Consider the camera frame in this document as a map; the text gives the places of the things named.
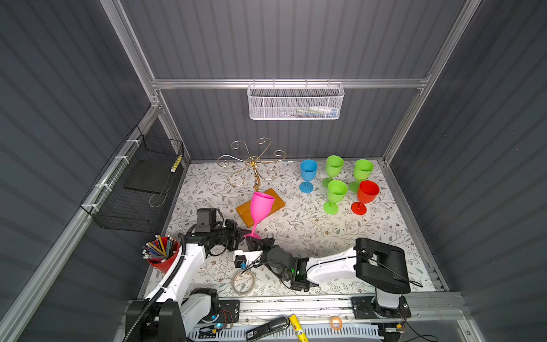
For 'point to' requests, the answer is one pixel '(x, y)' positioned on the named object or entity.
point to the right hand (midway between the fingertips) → (252, 233)
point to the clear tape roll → (243, 282)
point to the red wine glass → (367, 192)
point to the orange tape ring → (340, 320)
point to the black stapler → (273, 325)
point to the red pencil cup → (162, 252)
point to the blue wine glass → (308, 170)
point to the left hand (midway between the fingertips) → (253, 231)
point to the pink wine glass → (261, 207)
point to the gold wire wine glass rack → (256, 164)
